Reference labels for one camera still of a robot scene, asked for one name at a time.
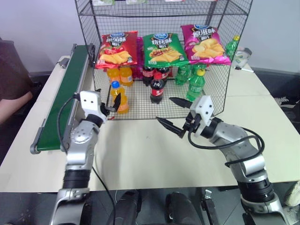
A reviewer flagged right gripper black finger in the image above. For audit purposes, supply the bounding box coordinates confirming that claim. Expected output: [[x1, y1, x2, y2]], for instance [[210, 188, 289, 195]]
[[169, 97, 195, 109], [156, 116, 186, 139]]

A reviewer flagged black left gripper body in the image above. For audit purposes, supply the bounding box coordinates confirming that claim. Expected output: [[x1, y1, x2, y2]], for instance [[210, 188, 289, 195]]
[[100, 102, 113, 116]]

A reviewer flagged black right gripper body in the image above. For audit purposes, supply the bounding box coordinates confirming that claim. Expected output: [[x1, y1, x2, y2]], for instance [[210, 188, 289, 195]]
[[182, 113, 202, 134]]

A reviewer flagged green conveyor belt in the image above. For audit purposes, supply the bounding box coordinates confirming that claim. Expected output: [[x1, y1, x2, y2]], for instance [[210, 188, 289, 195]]
[[30, 44, 91, 155]]

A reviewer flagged green soda bottle outside rack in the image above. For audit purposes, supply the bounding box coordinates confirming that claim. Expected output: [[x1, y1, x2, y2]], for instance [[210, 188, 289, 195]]
[[225, 35, 241, 59]]

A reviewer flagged orange soda bottle blue cap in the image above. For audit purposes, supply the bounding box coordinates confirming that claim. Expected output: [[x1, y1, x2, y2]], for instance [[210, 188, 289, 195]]
[[110, 80, 130, 115]]

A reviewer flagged green soda bottle yellow cap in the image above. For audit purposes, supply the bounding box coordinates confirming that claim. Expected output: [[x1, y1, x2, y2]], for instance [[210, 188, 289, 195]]
[[186, 69, 207, 102]]

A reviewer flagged cola bottle red cap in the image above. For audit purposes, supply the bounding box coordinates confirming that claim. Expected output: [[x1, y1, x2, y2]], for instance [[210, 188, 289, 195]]
[[150, 73, 165, 105]]

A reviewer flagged red chips bag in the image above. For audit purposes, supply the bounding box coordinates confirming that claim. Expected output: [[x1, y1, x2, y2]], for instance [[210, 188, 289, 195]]
[[94, 30, 139, 70]]

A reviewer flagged magenta snack bag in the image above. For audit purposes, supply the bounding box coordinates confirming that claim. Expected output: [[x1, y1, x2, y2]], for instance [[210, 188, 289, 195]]
[[136, 37, 144, 78]]

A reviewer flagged green chips bag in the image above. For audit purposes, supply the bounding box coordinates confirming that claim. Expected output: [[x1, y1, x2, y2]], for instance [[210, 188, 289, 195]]
[[142, 33, 190, 68]]

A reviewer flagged pink chips bag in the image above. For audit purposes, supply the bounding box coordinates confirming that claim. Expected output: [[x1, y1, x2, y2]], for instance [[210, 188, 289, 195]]
[[180, 23, 232, 66]]

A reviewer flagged white marker pen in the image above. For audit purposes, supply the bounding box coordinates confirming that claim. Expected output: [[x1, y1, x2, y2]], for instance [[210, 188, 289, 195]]
[[234, 66, 254, 73]]

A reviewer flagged white plastic cup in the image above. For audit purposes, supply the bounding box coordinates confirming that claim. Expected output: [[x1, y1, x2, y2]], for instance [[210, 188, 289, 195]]
[[234, 47, 253, 67]]

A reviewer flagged dark rounded shape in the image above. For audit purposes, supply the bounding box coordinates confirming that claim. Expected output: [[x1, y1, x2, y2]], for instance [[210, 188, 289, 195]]
[[106, 189, 142, 225], [165, 191, 203, 225]]

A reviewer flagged light green snack package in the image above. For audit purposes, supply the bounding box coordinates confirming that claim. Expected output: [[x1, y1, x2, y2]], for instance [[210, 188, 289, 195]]
[[91, 0, 116, 6]]

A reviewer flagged person in maroon shirt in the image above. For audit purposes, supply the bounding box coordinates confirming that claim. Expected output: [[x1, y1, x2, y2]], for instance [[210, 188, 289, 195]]
[[0, 37, 34, 125]]

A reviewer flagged black and white shoe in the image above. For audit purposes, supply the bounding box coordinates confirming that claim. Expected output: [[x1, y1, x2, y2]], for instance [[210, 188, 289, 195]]
[[272, 95, 300, 109]]

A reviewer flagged white sneaker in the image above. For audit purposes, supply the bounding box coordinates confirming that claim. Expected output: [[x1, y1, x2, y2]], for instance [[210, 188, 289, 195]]
[[283, 180, 300, 207]]

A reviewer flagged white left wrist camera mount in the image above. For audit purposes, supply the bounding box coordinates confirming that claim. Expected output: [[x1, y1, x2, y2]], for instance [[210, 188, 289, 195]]
[[79, 90, 105, 120]]

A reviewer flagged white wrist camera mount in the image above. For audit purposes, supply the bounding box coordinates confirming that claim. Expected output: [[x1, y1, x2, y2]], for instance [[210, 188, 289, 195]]
[[79, 90, 105, 120], [188, 95, 215, 137]]

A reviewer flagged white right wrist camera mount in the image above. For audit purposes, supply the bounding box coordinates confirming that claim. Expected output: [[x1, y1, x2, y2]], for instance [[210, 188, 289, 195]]
[[188, 95, 215, 137]]

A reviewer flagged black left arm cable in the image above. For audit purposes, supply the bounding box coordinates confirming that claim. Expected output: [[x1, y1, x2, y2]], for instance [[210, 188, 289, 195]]
[[57, 93, 81, 151]]

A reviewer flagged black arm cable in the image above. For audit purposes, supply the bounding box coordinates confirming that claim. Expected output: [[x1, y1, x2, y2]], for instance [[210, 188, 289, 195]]
[[187, 127, 265, 167], [57, 93, 81, 151]]

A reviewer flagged silver conveyor motor bracket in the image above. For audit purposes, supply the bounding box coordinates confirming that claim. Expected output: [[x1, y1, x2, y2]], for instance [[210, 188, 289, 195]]
[[56, 58, 71, 69]]

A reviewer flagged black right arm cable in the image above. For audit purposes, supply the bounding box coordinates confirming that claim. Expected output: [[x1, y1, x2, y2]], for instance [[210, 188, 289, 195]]
[[187, 127, 265, 167]]

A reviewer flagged thin black hanging cable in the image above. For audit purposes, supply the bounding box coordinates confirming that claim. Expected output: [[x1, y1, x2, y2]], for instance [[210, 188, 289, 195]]
[[92, 164, 116, 225]]

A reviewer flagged black wire mesh rack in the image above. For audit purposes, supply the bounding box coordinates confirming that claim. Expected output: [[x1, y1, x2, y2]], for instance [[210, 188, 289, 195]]
[[75, 0, 254, 121]]

